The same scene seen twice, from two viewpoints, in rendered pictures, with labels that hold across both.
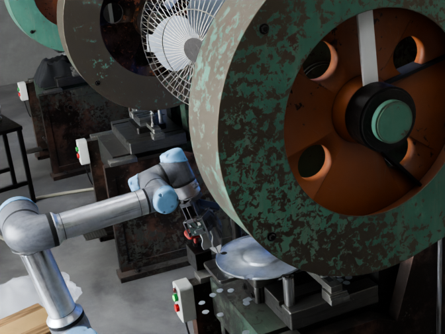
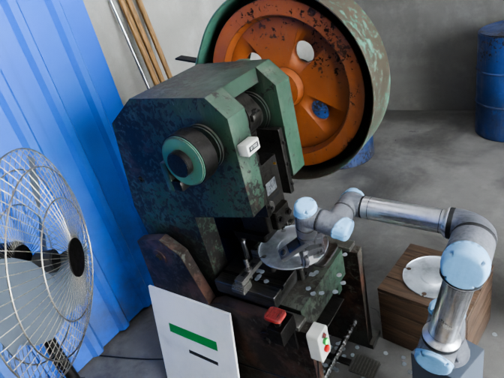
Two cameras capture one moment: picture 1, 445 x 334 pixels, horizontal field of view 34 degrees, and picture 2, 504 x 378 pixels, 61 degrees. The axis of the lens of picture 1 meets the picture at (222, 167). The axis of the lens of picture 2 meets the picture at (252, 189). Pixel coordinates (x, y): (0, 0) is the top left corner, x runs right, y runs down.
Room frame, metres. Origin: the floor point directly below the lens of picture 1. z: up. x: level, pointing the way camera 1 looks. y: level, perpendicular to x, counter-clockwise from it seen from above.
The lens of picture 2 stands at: (2.79, 1.11, 1.86)
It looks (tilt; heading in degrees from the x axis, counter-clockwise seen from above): 28 degrees down; 241
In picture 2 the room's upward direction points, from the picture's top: 14 degrees counter-clockwise
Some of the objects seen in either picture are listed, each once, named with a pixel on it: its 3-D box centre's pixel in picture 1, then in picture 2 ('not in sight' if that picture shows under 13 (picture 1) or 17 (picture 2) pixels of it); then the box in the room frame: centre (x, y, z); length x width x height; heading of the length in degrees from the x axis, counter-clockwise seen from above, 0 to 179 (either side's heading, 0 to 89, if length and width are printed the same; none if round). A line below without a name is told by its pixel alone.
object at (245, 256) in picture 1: (261, 255); (292, 245); (2.02, -0.09, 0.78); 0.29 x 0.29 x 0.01
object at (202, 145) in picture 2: not in sight; (192, 157); (2.30, -0.14, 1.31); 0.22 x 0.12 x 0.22; 111
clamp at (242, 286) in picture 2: not in sight; (247, 270); (2.22, -0.15, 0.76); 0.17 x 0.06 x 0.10; 21
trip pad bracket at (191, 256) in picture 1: (200, 269); (284, 337); (2.27, 0.11, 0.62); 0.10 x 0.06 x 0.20; 21
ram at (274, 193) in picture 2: not in sight; (262, 190); (2.04, -0.17, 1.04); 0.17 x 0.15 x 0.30; 111
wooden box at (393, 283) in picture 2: not in sight; (435, 303); (1.43, 0.15, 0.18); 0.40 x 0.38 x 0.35; 103
